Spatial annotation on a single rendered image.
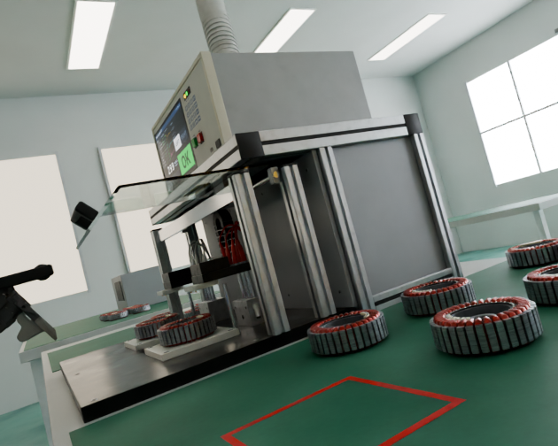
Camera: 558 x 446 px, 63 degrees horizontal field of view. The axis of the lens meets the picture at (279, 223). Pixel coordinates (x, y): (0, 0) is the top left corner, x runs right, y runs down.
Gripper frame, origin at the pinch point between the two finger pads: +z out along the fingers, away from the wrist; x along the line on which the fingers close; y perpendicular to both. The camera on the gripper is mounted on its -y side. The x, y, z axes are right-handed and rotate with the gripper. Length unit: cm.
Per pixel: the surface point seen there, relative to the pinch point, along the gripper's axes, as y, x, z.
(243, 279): -31.4, 24.6, 16.4
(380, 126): -67, 46, 11
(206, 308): -26.8, 2.9, 20.2
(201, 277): -24.4, 27.3, 9.1
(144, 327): -13.2, 3.8, 12.1
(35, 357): 13, -133, 9
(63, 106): -182, -448, -161
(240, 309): -26.6, 24.1, 20.5
